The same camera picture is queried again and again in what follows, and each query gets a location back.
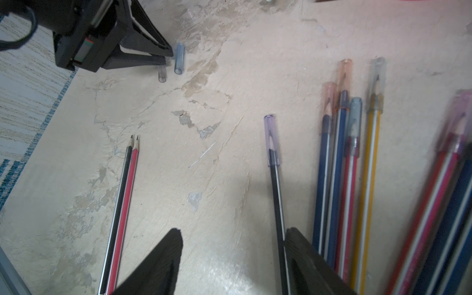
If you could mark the red pencil blue cap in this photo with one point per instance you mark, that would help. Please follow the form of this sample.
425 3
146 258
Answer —
351 155

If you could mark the blue pencil pink cap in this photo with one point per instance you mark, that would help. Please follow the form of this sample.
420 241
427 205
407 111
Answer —
321 201

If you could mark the blue pencil orange cap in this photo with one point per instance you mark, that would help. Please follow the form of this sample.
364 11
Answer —
341 110

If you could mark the blue pencil violet cap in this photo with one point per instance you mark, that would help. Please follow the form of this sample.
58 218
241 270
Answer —
458 261

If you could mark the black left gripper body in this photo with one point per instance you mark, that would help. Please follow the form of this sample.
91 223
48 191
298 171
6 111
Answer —
85 33

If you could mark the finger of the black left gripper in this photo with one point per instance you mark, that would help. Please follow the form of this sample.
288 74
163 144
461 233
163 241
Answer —
140 33
119 59

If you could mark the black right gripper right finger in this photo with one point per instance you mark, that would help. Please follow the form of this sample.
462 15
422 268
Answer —
308 272

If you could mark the yellow striped pencil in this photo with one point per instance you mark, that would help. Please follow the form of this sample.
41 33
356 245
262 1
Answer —
376 95

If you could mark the black striped pencil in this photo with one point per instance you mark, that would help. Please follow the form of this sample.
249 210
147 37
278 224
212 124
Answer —
115 220
272 146

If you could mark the red pencil purple cap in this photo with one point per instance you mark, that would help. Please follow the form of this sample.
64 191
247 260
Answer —
416 244

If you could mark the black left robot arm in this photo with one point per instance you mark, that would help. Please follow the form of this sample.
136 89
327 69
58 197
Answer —
15 7

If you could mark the red striped pencil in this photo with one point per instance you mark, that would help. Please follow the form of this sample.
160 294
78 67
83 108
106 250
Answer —
124 210

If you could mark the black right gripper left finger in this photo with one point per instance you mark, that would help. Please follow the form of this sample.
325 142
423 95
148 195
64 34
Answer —
157 274

